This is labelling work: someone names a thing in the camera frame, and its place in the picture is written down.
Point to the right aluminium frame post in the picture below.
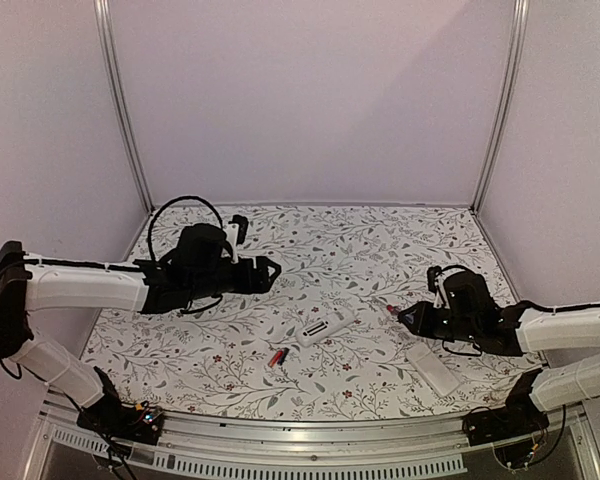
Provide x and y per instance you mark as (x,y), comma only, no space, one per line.
(512,66)

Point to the floral patterned table mat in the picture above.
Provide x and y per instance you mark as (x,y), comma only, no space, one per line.
(333,259)

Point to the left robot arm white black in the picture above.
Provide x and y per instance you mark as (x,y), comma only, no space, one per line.
(30,283)

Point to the aluminium frame post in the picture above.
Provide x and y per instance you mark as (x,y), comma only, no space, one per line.
(512,66)
(105,29)

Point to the small white remote control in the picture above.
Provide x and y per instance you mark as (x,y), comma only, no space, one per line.
(324,327)

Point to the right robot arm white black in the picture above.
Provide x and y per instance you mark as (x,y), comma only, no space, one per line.
(526,327)

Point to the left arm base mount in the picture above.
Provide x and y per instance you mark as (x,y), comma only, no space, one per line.
(108,416)

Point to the left aluminium frame post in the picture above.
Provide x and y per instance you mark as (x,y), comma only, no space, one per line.
(105,29)

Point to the blue battery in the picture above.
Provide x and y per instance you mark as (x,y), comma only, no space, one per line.
(283,356)

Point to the front aluminium rail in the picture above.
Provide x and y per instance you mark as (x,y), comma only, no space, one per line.
(208,447)

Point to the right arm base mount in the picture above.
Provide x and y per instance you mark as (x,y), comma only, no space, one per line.
(517,417)

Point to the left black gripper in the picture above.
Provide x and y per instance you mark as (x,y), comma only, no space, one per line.
(262,284)

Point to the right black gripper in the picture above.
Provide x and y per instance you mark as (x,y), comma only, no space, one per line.
(421,325)

